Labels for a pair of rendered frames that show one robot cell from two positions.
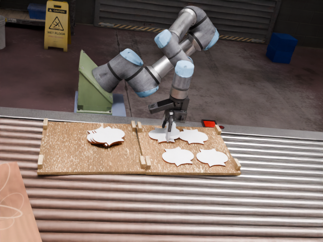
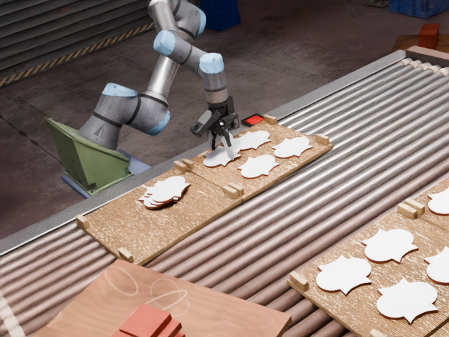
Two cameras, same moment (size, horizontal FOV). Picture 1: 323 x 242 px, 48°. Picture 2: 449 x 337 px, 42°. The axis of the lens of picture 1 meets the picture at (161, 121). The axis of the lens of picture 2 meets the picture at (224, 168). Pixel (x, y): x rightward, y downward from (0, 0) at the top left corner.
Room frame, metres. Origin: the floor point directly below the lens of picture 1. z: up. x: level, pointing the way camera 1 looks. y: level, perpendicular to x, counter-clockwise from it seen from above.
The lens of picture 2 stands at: (-0.33, 0.51, 1.95)
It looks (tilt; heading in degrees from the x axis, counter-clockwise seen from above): 30 degrees down; 343
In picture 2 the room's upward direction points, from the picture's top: 11 degrees counter-clockwise
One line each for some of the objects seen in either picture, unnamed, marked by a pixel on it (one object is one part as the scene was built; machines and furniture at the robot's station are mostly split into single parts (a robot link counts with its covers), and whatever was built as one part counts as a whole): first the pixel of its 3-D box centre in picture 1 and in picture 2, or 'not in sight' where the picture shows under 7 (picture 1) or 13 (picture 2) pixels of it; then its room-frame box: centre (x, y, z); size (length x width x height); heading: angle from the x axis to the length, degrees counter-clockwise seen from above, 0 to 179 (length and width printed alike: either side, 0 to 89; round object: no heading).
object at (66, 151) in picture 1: (91, 146); (158, 212); (1.24, 0.27, 0.93); 0.41 x 0.35 x 0.02; 107
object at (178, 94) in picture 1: (178, 91); (216, 93); (1.41, -0.05, 1.17); 0.08 x 0.08 x 0.05
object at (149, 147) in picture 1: (185, 148); (255, 156); (1.35, -0.13, 0.93); 0.41 x 0.35 x 0.02; 106
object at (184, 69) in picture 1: (182, 75); (212, 71); (1.41, -0.05, 1.25); 0.09 x 0.08 x 0.11; 178
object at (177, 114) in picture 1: (176, 108); (222, 115); (1.41, -0.06, 1.09); 0.09 x 0.08 x 0.12; 105
